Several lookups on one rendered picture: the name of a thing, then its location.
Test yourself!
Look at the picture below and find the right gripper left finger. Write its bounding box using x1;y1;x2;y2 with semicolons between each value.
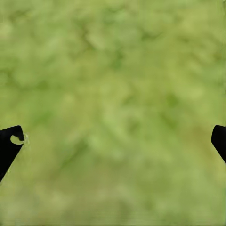
0;125;29;181

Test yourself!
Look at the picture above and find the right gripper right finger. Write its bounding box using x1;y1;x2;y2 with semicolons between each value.
211;125;226;163

